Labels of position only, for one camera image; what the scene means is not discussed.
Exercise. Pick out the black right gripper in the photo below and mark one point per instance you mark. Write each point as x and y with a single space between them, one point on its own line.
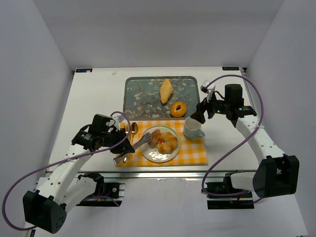
205 108

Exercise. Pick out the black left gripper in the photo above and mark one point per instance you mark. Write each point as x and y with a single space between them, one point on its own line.
119 140

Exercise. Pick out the silver metal tongs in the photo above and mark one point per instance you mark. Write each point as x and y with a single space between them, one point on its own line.
146 138

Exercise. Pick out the small brown bread piece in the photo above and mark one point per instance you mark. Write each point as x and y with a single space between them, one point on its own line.
155 137

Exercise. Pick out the round twisted bread roll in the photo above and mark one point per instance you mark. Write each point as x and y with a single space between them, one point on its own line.
167 143

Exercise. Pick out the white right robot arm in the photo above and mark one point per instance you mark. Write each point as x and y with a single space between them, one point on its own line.
277 173

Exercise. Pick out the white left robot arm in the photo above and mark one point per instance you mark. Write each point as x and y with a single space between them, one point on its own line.
47 206

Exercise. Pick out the gold knife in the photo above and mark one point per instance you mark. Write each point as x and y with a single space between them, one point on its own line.
129 156

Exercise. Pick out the gold spoon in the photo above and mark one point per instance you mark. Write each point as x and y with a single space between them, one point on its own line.
133 132

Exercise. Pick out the orange glazed donut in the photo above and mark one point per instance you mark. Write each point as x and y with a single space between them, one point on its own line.
178 109

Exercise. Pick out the gold fork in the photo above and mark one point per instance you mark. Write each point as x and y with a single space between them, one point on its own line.
126 127

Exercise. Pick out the white round plate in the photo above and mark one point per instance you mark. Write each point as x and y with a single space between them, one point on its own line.
151 153

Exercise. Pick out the yellow checkered placemat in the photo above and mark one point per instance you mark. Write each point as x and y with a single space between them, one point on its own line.
192 151

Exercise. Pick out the long flat pastry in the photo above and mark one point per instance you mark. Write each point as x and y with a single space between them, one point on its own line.
166 91

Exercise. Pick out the blue floral tray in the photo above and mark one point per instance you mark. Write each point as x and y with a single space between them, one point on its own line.
151 98

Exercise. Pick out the blue label sticker right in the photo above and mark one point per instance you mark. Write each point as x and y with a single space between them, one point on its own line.
230 68

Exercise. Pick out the blue label sticker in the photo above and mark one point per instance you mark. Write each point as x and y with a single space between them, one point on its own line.
89 70
230 68

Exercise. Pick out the blue label sticker left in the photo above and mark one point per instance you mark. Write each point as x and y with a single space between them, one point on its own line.
89 70

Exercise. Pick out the white mug blue handle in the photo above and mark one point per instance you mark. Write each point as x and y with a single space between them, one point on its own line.
192 128

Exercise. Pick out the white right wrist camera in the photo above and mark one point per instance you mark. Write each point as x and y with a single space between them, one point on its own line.
208 89

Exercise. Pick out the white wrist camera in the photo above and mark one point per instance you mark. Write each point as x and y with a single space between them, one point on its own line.
116 121
208 89

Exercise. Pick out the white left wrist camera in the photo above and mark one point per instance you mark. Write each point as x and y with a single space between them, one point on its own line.
116 121

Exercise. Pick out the aluminium table edge rail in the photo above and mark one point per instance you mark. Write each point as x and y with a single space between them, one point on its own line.
165 175

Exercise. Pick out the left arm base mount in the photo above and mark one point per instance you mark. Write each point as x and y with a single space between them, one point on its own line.
106 194

